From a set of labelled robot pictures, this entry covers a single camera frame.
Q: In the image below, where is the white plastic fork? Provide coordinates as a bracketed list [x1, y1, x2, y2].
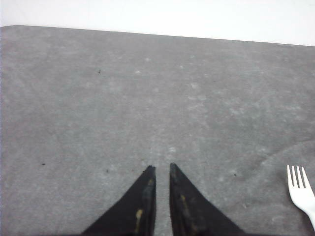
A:
[287, 165, 315, 229]

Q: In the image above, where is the grey table cloth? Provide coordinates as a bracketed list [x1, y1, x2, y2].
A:
[0, 26, 315, 236]

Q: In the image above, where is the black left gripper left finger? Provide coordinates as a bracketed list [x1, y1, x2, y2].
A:
[82, 166, 157, 236]

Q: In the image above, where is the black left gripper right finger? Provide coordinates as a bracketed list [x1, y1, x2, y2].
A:
[169, 163, 246, 236]

